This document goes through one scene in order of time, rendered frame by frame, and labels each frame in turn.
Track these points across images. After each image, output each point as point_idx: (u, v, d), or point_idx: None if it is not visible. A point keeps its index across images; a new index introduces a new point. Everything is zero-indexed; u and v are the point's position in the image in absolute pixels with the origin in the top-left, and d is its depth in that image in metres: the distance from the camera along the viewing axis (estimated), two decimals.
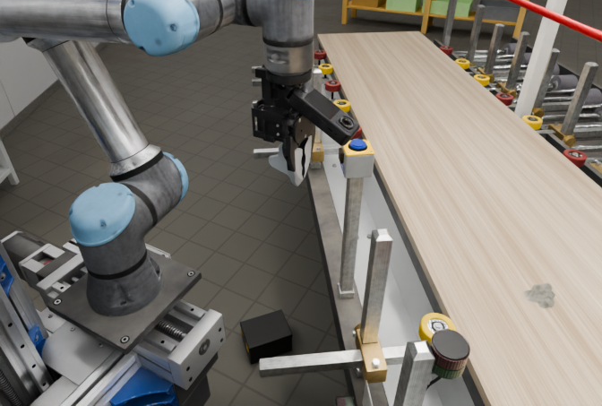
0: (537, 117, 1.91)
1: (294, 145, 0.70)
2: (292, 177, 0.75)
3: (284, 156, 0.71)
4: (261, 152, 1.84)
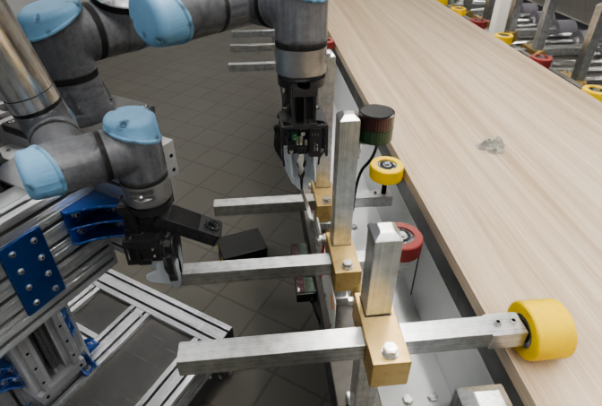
0: (508, 33, 1.94)
1: None
2: None
3: None
4: (235, 64, 1.87)
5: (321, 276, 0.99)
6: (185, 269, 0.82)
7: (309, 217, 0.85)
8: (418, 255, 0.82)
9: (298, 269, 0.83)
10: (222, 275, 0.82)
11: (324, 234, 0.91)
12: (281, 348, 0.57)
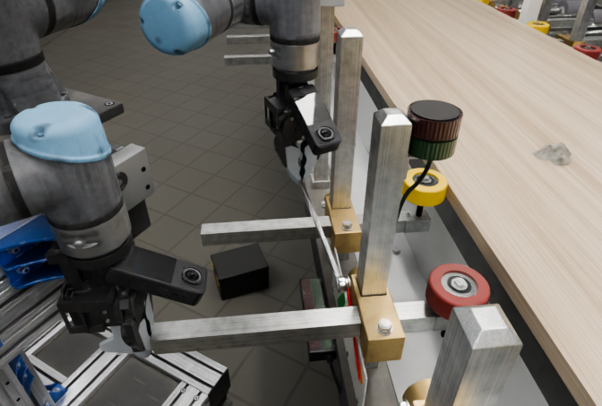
0: (543, 22, 1.70)
1: (284, 142, 0.71)
2: (288, 174, 0.76)
3: (275, 149, 0.73)
4: (232, 58, 1.63)
5: (357, 368, 0.62)
6: (157, 332, 0.58)
7: (321, 236, 0.70)
8: None
9: (314, 331, 0.59)
10: (208, 341, 0.58)
11: (347, 276, 0.68)
12: None
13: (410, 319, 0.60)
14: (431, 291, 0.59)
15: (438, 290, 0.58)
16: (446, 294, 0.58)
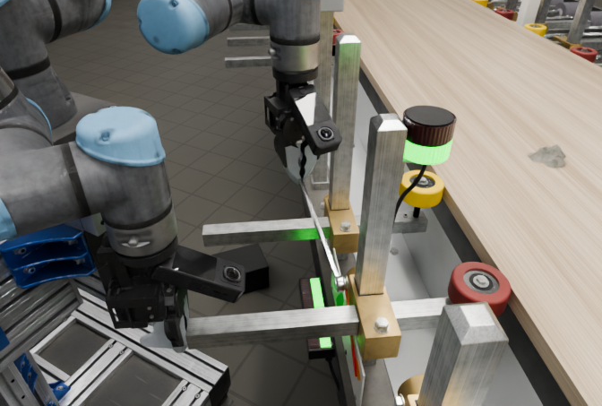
0: (540, 25, 1.72)
1: (284, 142, 0.71)
2: (288, 174, 0.76)
3: (275, 149, 0.73)
4: (232, 60, 1.65)
5: (354, 366, 0.64)
6: (192, 327, 0.60)
7: (320, 236, 0.71)
8: (504, 309, 0.61)
9: (343, 326, 0.62)
10: (241, 336, 0.60)
11: (345, 276, 0.70)
12: None
13: (435, 315, 0.62)
14: (454, 289, 0.61)
15: (461, 288, 0.60)
16: (469, 291, 0.60)
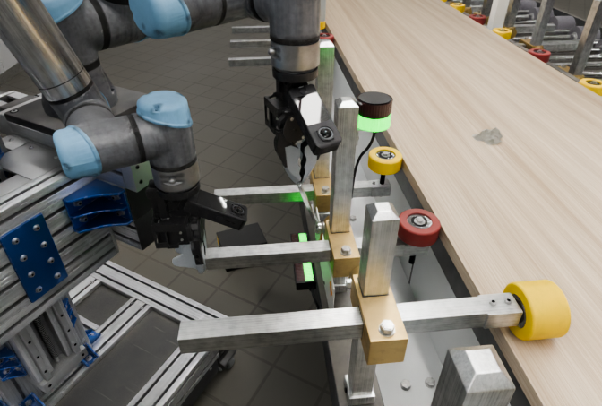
0: (506, 29, 1.95)
1: (284, 142, 0.71)
2: (288, 174, 0.76)
3: (275, 149, 0.73)
4: (235, 60, 1.88)
5: None
6: (209, 254, 0.83)
7: (309, 213, 0.85)
8: (436, 240, 0.84)
9: (319, 254, 0.85)
10: (245, 260, 0.84)
11: (323, 223, 0.91)
12: (280, 326, 0.58)
13: None
14: (399, 226, 0.84)
15: (404, 224, 0.83)
16: (409, 227, 0.83)
